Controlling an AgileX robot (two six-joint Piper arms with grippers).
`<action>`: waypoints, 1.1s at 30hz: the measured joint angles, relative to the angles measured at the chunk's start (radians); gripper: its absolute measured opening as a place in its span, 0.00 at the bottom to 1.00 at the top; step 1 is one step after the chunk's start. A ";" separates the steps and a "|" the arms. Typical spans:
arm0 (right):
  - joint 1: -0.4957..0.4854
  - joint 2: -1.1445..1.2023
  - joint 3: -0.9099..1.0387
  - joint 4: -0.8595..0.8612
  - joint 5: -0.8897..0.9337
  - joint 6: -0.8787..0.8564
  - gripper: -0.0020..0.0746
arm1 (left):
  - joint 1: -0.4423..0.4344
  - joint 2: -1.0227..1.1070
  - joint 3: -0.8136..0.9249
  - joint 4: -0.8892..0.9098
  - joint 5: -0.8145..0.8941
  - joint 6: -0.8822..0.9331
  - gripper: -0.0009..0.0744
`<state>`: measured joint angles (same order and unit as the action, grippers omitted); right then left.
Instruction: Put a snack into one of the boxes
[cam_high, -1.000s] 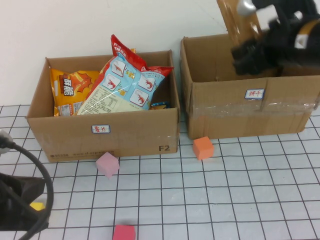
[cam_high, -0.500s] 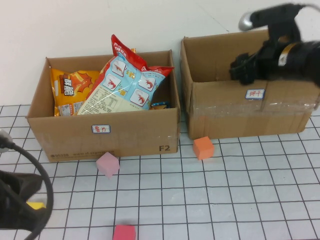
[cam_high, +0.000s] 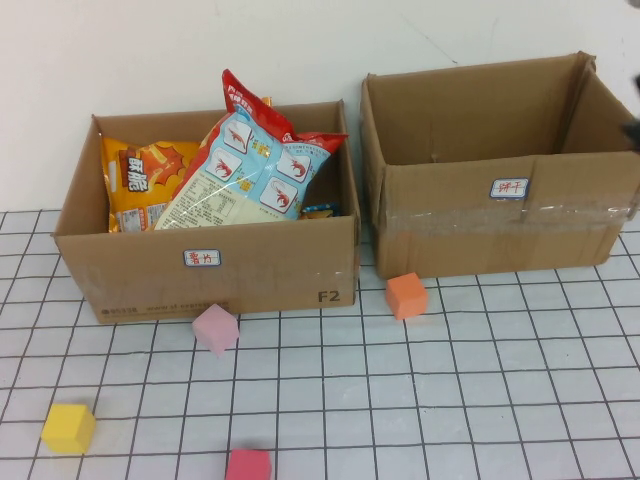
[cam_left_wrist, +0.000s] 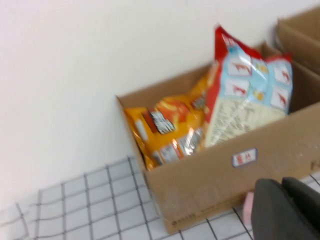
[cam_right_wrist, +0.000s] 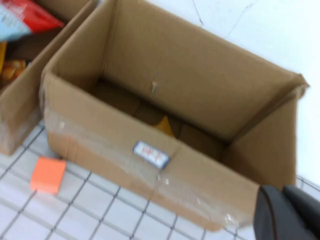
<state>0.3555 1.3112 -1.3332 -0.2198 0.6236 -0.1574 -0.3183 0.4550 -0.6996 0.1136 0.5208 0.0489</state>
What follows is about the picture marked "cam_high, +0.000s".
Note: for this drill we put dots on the taped cardboard box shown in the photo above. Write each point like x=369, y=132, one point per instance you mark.
x=465, y=240

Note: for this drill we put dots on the pink foam cube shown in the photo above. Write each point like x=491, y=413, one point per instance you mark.
x=215, y=330

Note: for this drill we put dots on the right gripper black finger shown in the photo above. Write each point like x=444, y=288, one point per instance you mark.
x=633, y=132
x=636, y=83

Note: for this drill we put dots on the white label red handwritten characters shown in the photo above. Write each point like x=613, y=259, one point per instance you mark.
x=509, y=189
x=202, y=258

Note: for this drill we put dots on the yellow foam cube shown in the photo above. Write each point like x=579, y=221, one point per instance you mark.
x=67, y=430

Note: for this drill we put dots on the orange-yellow snack bag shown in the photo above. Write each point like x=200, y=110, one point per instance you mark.
x=140, y=185

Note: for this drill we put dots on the orange foam cube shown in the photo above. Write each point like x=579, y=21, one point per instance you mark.
x=407, y=297

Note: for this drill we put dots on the small blue snack bag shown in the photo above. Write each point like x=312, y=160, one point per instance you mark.
x=320, y=210

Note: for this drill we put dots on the red foam cube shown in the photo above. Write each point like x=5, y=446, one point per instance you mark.
x=247, y=466

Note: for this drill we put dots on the cardboard box with F2 print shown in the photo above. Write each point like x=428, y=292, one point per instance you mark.
x=260, y=270

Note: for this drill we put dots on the red shrimp chips bag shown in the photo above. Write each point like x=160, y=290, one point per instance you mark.
x=240, y=165

